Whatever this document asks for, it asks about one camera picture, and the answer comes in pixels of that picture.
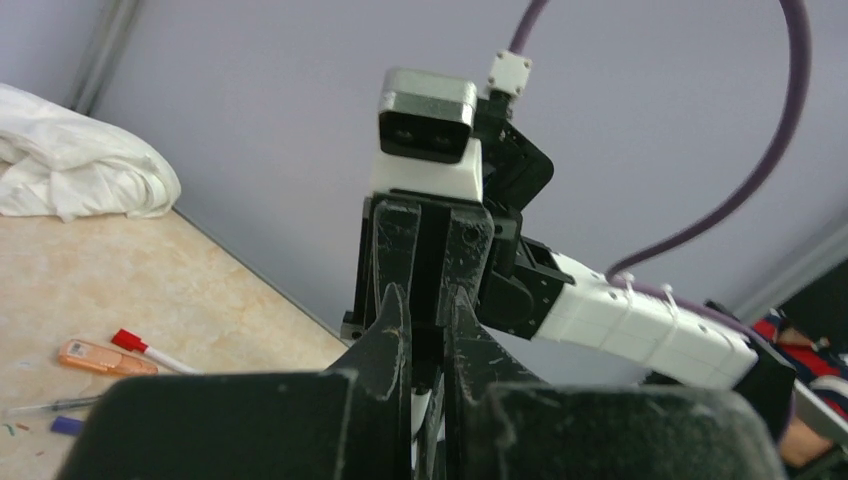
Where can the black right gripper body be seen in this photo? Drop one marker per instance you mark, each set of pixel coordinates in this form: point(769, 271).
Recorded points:
point(521, 280)

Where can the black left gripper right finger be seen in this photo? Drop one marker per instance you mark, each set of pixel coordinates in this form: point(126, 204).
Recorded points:
point(502, 422)

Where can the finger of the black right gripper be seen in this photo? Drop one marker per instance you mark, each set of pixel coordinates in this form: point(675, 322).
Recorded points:
point(469, 238)
point(395, 231)

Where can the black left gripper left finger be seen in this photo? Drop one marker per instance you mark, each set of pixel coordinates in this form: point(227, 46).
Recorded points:
point(349, 421)

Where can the white red-cap marker pen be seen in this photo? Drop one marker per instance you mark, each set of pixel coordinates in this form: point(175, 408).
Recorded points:
point(133, 343)

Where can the orange highlighter pen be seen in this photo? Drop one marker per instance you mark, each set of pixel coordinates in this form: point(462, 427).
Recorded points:
point(97, 359)

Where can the white purple-tip marker pen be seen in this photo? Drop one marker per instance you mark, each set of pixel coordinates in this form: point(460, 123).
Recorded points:
point(67, 426)

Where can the thin black pen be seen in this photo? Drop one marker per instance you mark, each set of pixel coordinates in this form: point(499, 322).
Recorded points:
point(56, 406)

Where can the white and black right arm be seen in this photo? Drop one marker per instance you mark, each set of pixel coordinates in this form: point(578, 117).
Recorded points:
point(677, 343)

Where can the white crumpled cloth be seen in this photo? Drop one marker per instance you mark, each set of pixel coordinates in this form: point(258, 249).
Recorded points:
point(56, 162)

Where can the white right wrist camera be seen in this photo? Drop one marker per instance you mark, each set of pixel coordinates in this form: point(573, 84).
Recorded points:
point(425, 136)

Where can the aluminium frame rail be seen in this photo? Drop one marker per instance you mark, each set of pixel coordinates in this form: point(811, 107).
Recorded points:
point(811, 259)

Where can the aluminium corner post right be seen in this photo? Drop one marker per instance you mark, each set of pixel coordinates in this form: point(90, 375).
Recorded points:
point(102, 54)

